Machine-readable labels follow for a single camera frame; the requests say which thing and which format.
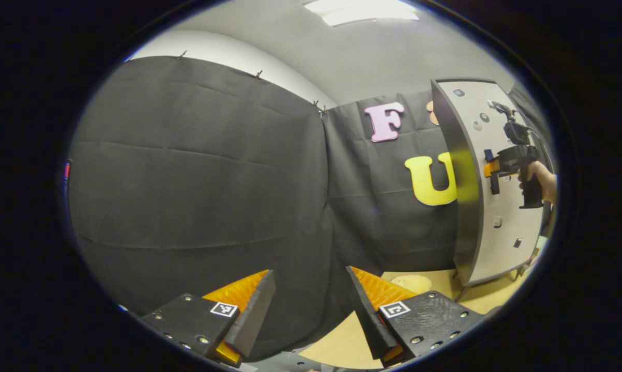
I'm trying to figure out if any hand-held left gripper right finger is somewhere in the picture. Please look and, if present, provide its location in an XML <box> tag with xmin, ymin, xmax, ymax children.
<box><xmin>346</xmin><ymin>266</ymin><xmax>487</xmax><ymax>368</ymax></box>

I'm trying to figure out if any dark grey cabinet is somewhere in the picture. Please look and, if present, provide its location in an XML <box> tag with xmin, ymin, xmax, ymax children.
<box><xmin>430</xmin><ymin>77</ymin><xmax>497</xmax><ymax>301</ymax></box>

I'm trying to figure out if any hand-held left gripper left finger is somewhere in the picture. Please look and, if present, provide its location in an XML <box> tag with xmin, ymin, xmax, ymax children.
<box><xmin>138</xmin><ymin>269</ymin><xmax>277</xmax><ymax>368</ymax></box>

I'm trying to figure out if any black backdrop cloth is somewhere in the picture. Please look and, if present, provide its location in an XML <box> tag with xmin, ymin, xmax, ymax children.
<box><xmin>65</xmin><ymin>56</ymin><xmax>554</xmax><ymax>362</ymax></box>

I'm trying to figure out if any grey cabinet door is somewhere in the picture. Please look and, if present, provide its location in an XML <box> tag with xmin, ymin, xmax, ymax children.
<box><xmin>435</xmin><ymin>80</ymin><xmax>547</xmax><ymax>284</ymax></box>

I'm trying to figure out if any yellow round bun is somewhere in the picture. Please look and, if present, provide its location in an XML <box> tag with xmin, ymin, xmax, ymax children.
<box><xmin>391</xmin><ymin>275</ymin><xmax>433</xmax><ymax>294</ymax></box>

